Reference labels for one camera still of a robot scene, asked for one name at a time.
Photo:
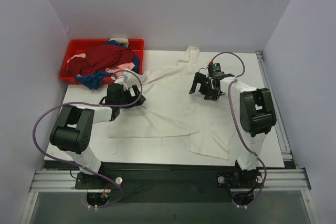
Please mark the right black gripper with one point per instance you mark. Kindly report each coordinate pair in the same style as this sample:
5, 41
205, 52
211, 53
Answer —
203, 83

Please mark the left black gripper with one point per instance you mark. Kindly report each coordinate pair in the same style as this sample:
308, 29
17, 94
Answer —
134, 95

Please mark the white t shirt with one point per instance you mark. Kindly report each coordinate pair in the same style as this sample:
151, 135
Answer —
170, 111

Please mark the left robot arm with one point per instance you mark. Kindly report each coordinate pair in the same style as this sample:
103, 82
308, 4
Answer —
72, 130

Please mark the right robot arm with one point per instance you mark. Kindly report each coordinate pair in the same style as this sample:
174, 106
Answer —
252, 110

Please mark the blue garment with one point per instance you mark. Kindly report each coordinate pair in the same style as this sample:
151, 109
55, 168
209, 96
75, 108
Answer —
96, 80

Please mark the red plastic bin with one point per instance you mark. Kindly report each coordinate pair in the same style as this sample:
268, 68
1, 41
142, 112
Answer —
78, 46

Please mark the dark red garment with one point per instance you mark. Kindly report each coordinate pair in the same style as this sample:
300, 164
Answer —
105, 50

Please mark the beige garment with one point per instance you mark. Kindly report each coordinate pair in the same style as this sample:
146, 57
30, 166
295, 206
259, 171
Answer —
122, 42

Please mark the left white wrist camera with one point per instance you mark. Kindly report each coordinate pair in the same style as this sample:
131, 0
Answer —
121, 79

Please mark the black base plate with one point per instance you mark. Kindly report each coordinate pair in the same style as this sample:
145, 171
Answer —
239, 187

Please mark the aluminium side rail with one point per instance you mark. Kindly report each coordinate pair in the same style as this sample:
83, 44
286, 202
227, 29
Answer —
280, 130

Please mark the aluminium front rail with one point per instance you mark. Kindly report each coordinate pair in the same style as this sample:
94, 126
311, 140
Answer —
61, 182

